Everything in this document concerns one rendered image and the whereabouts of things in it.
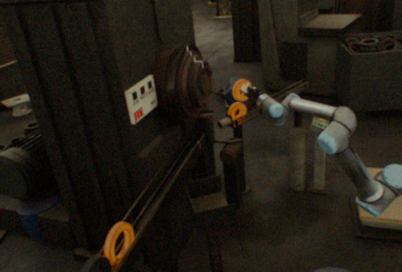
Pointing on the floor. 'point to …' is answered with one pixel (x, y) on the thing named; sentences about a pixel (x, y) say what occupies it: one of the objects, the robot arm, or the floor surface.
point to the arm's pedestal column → (391, 234)
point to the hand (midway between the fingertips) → (242, 87)
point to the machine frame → (104, 95)
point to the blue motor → (232, 93)
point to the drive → (32, 184)
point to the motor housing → (232, 171)
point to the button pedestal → (320, 188)
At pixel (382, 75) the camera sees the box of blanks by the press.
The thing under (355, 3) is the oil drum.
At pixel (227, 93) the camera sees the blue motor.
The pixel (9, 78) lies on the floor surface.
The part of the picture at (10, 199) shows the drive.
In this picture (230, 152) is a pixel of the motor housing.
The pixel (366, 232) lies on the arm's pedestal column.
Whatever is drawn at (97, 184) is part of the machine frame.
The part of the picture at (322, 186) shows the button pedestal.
